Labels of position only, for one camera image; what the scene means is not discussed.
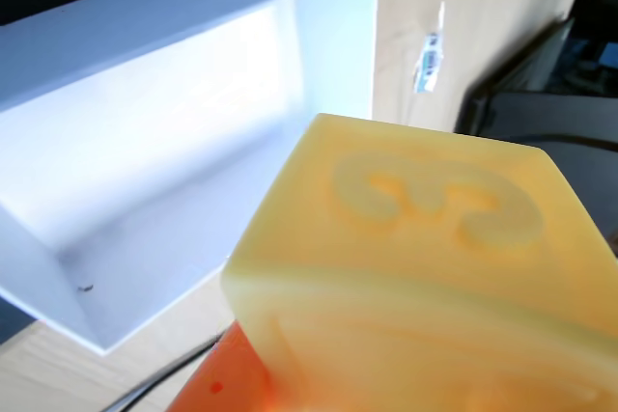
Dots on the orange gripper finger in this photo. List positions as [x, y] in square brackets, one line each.
[222, 378]

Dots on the yellow embossed toy block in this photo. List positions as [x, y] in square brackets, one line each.
[425, 262]

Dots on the white open cardboard box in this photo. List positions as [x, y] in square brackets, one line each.
[145, 166]

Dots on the black monitor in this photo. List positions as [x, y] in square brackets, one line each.
[536, 89]

